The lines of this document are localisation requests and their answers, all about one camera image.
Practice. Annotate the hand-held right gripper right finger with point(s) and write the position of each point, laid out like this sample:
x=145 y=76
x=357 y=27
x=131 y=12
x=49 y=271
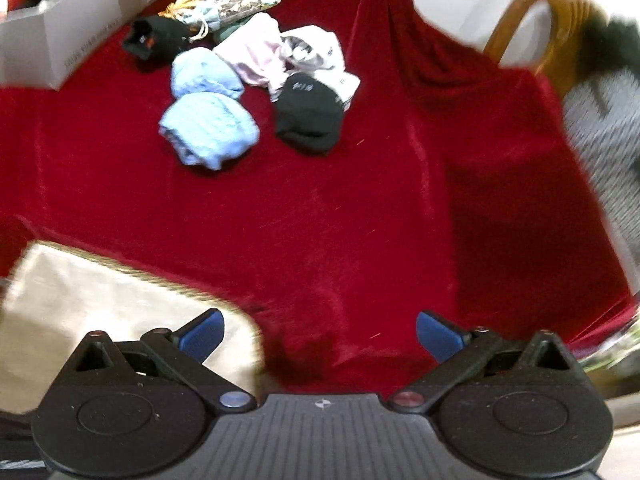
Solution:
x=437 y=335

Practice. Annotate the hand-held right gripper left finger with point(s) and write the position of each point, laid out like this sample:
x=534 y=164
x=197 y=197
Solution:
x=202 y=335

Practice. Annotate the dried flower sachet bag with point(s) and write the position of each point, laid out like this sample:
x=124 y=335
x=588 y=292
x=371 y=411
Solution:
x=240 y=4

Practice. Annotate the beige cloth bag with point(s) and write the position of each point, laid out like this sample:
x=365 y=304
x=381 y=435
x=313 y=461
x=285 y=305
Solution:
x=100 y=295

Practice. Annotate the red velvet tablecloth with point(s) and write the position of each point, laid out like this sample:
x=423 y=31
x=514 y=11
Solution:
x=325 y=200

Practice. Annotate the light blue sock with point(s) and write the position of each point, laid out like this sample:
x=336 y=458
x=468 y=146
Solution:
x=210 y=127
x=200 y=72

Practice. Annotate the black sock with white print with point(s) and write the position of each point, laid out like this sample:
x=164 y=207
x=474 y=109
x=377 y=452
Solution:
x=305 y=115

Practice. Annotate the grey striped cloth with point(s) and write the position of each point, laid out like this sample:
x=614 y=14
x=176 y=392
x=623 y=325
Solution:
x=605 y=130

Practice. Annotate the dark green cloth item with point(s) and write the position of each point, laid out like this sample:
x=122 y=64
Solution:
x=225 y=33

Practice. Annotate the plain black sock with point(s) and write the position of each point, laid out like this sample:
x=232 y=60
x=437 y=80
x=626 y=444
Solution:
x=157 y=35

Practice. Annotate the white sock with grey print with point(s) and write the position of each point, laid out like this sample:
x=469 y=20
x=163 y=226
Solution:
x=320 y=45

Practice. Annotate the wooden chair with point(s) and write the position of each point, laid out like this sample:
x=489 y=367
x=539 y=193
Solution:
x=505 y=25

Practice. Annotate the white cardboard box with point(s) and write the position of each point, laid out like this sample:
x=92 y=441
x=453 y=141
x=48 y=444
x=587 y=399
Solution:
x=85 y=25

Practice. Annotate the dark cloth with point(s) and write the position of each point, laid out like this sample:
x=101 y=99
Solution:
x=615 y=45

